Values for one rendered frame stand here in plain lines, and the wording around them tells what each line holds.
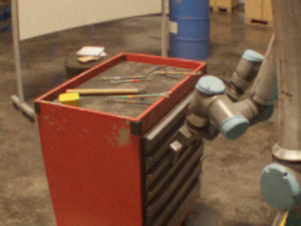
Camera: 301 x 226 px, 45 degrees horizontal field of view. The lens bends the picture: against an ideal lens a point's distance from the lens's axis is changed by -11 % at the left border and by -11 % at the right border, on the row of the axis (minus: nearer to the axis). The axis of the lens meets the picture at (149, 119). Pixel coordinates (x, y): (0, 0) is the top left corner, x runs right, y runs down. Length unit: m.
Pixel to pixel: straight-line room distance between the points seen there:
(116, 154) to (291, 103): 0.70
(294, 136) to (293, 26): 0.29
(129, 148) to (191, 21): 3.93
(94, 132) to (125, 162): 0.15
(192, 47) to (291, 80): 4.34
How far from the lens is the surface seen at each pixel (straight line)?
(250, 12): 8.47
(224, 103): 1.25
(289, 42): 0.96
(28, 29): 3.74
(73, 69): 3.11
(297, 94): 0.99
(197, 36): 5.25
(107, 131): 1.40
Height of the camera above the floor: 1.50
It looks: 25 degrees down
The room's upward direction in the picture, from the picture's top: 1 degrees counter-clockwise
